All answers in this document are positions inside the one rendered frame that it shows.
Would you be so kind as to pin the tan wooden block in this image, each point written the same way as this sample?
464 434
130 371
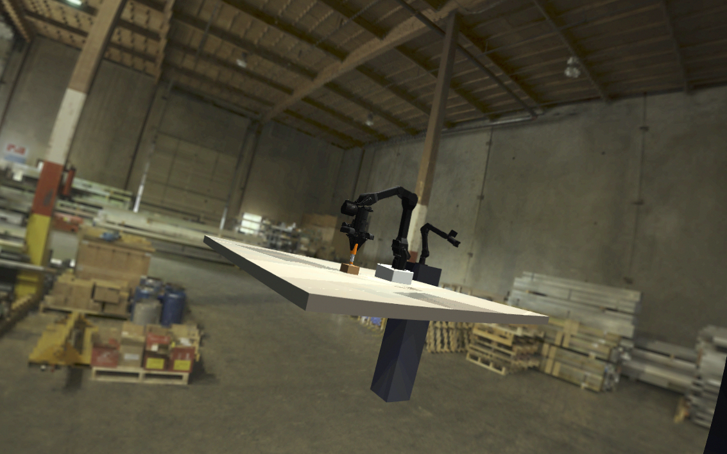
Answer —
349 269

